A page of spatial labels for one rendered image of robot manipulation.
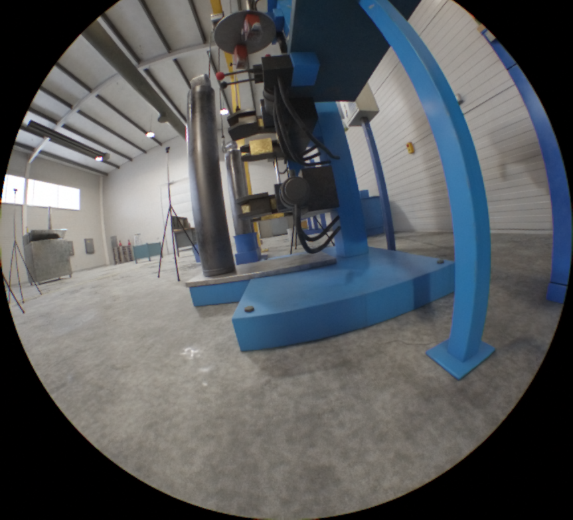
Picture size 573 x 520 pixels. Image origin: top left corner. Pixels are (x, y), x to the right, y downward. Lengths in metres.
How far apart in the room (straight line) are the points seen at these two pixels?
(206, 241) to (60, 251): 7.71
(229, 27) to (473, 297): 2.24
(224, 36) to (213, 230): 1.77
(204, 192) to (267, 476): 1.23
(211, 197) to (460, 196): 1.15
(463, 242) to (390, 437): 0.36
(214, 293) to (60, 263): 7.73
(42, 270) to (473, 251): 8.46
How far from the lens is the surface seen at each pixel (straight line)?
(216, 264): 1.21
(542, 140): 0.81
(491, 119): 2.24
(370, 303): 0.66
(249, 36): 1.84
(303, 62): 0.84
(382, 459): 0.38
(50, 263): 8.37
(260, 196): 0.93
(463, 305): 0.47
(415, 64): 0.51
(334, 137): 1.33
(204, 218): 1.21
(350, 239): 1.22
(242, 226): 2.50
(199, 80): 1.73
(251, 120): 1.09
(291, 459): 0.39
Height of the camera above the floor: 0.35
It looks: 1 degrees down
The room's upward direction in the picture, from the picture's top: 10 degrees counter-clockwise
